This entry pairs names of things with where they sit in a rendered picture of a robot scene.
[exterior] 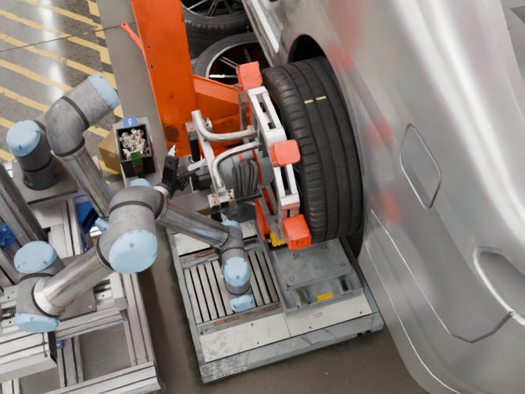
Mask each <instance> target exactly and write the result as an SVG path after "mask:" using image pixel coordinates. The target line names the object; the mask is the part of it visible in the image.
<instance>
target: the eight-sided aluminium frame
mask: <svg viewBox="0 0 525 394"><path fill-rule="evenodd" d="M237 99H238V101H239V112H240V121H241V127H240V130H241V131H245V130H249V129H251V128H250V126H251V125H253V123H252V113H254V114H255V118H256V119H257V122H258V124H259V127H260V129H261V132H262V136H263V138H264V142H265V144H266V149H267V151H268V155H269V158H270V165H271V168H272V172H273V179H274V182H275V186H276V190H277V201H278V204H277V201H276V198H275V196H274V193H273V190H272V188H271V186H270V183H269V182H268V183H265V184H260V185H257V188H260V189H264V188H265V189H266V192H267V195H268V197H269V200H270V203H271V206H272V208H273V211H274V214H275V215H272V216H271V215H270V212H269V209H268V206H267V204H266V200H265V199H264V196H263V194H262V198H258V200H259V203H260V206H261V208H262V211H263V214H264V217H265V218H266V224H267V227H268V228H269V230H270V231H272V232H273V233H274V234H275V235H276V236H277V237H278V238H279V240H280V241H286V239H285V237H284V234H283V233H282V220H283V219H285V218H287V214H288V210H290V217H294V216H298V215H299V207H300V200H299V193H298V190H297V187H296V183H295V177H294V173H293V169H292V165H291V164H290V165H287V166H284V170H285V173H286V178H287V184H288V188H289V189H288V190H284V186H283V182H282V179H281V175H280V168H279V167H278V168H274V167H273V162H272V159H271V155H270V151H269V147H270V146H271V145H273V144H275V143H279V142H283V141H287V138H286V135H285V132H284V128H283V127H282V126H281V124H280V121H279V119H278V117H277V114H276V112H275V110H274V107H273V105H272V102H271V101H270V97H269V96H268V91H267V90H266V89H265V87H264V86H262V87H258V88H252V89H248V90H245V91H239V92H238V96H237ZM260 102H262V103H263V105H264V107H265V109H266V111H267V112H268V114H269V117H270V120H271V122H272V126H273V129H271V130H270V129H269V128H268V125H267V123H266V120H265V117H264V116H263V112H262V110H261V108H260V106H259V103H260ZM246 104H249V106H250V121H251V125H248V126H247V116H246ZM242 141H243V142H244V144H247V143H249V142H250V141H255V139H253V137H252V136H251V137H248V138H242Z"/></svg>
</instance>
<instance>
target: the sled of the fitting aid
mask: <svg viewBox="0 0 525 394"><path fill-rule="evenodd" d="M254 221H255V230H256V233H257V235H258V237H259V241H260V244H261V246H262V250H263V253H264V255H265V257H266V262H267V264H268V267H269V269H270V273H271V275H272V278H273V282H274V284H275V287H276V290H277V293H278V295H279V298H280V302H281V305H282V307H283V310H284V313H285V316H286V317H290V316H294V315H296V314H300V313H304V312H307V311H310V310H314V309H318V308H320V307H324V306H328V305H331V304H334V303H339V302H342V301H345V300H347V299H352V298H355V297H358V296H361V295H362V293H363V285H362V283H361V281H360V279H359V276H358V274H357V272H356V270H355V268H354V265H353V263H352V261H351V258H350V256H349V254H348V251H347V249H346V248H345V244H344V243H343V241H342V239H341V237H340V238H338V239H339V241H340V243H341V246H342V248H343V250H344V251H345V255H346V256H347V258H348V261H349V263H350V265H351V268H352V270H351V273H350V274H345V275H341V276H339V277H335V278H331V279H327V280H325V281H320V282H317V283H314V284H311V285H306V286H303V287H300V288H295V289H292V290H289V291H287V289H286V286H285V284H284V280H283V278H282V275H281V273H280V269H279V267H278V265H277V261H276V258H275V255H274V254H273V251H272V252H270V251H269V248H268V246H267V244H266V240H265V241H263V238H262V236H261V233H260V230H259V227H258V224H257V219H256V218H255V219H254Z"/></svg>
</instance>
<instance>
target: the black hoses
mask: <svg viewBox="0 0 525 394"><path fill-rule="evenodd" d="M239 162H240V163H239V164H237V165H235V166H233V167H232V169H231V171H232V175H233V182H234V192H235V194H234V200H235V202H236V204H238V203H241V202H247V201H249V200H253V199H258V198H262V197H263V194H262V192H261V189H260V188H257V185H258V180H259V166H258V162H257V159H256V157H253V158H250V159H244V160H241V161H239ZM241 179H242V182H241Z"/></svg>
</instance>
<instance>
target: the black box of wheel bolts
mask: <svg viewBox="0 0 525 394"><path fill-rule="evenodd" d="M116 138H117V145H118V151H119V158H120V163H121V166H122V168H123V172H124V174H125V177H126V178H128V177H135V176H137V173H135V170H134V165H133V163H132V161H131V157H130V154H131V153H132V152H139V153H140V154H141V159H142V162H143V165H144V169H145V170H144V172H145V174H150V173H155V172H156V170H155V161H154V157H153V156H154V155H153V151H152V143H151V139H150V136H149V133H148V127H147V124H139V125H135V126H131V127H123V128H119V129H116Z"/></svg>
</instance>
